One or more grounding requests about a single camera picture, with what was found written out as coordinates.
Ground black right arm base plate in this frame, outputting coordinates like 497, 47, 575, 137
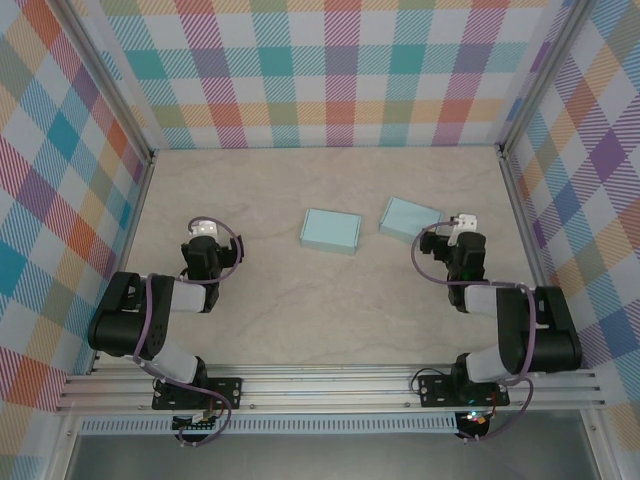
417, 373, 511, 409

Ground white slotted cable duct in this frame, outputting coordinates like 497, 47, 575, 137
79, 412, 459, 435

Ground grey metal panel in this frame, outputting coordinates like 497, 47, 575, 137
64, 432, 601, 480

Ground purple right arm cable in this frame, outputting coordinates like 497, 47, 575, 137
410, 222, 539, 444

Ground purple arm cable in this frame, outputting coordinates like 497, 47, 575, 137
410, 222, 539, 444
132, 215, 246, 449

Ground aluminium side rail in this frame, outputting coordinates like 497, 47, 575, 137
87, 149, 159, 376
498, 144, 574, 370

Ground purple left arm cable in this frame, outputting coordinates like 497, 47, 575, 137
132, 215, 246, 449

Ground light blue paper box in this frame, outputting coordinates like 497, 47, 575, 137
298, 207, 363, 257
378, 196, 445, 245

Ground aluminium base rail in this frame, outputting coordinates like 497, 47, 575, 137
54, 363, 606, 414

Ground aluminium frame post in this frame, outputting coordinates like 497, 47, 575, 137
52, 0, 156, 161
497, 0, 596, 151

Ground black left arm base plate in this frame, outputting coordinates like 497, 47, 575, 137
152, 377, 245, 411

